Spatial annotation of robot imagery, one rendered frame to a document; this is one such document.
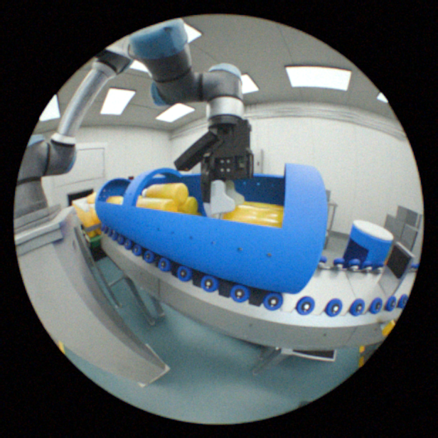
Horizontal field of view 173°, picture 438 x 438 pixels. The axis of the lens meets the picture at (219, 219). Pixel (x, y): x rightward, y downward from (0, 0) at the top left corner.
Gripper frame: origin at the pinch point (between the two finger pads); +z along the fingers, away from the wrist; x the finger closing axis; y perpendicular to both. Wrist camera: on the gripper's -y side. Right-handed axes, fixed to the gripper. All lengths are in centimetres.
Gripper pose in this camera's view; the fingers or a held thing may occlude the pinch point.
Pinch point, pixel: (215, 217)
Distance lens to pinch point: 29.6
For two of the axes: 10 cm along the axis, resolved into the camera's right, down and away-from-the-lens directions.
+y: 9.0, 1.4, -4.1
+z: 0.0, 9.5, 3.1
